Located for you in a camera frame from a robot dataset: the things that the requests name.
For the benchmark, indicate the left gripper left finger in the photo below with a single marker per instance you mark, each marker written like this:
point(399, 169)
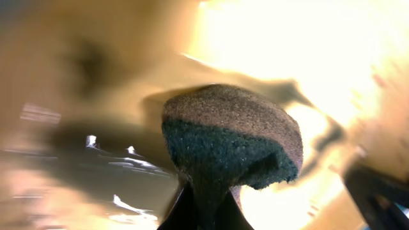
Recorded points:
point(183, 215)

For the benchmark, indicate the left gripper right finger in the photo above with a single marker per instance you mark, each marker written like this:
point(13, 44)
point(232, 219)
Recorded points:
point(231, 216)

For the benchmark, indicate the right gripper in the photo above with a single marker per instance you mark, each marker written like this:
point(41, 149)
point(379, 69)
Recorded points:
point(378, 197)

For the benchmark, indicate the dark cleaning sponge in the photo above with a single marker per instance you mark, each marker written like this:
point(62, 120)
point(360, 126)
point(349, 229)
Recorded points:
point(223, 136)

